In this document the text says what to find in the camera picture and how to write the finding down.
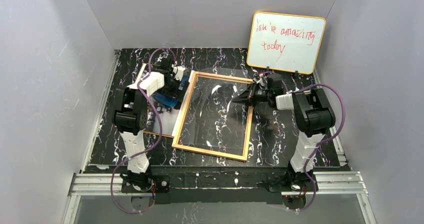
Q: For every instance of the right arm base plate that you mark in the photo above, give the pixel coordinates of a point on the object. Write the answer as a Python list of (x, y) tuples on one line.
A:
[(280, 183)]

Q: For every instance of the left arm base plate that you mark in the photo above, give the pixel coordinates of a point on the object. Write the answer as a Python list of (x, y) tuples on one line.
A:
[(145, 183)]

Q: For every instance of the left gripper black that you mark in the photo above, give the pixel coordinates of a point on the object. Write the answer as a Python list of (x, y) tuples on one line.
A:
[(170, 94)]

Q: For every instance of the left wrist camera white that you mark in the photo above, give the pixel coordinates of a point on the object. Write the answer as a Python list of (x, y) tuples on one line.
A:
[(178, 72)]

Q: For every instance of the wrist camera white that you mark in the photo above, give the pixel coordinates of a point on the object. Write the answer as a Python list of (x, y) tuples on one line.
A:
[(178, 72), (262, 80)]

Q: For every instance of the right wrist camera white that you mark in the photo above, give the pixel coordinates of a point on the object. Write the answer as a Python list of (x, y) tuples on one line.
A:
[(262, 80)]

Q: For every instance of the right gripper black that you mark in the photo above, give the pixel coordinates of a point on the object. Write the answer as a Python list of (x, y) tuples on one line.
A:
[(250, 95)]

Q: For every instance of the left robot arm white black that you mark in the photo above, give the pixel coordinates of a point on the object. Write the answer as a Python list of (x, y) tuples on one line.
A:
[(152, 104)]

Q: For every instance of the wooden picture frame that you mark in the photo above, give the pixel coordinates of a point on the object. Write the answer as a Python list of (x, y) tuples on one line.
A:
[(180, 116)]

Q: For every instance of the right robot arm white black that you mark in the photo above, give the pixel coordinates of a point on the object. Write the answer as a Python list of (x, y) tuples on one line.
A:
[(312, 111)]

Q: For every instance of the whiteboard with orange rim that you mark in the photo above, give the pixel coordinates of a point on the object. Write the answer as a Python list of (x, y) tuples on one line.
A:
[(285, 42)]

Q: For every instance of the aluminium rail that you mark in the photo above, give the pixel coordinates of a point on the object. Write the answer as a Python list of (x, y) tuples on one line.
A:
[(328, 182)]

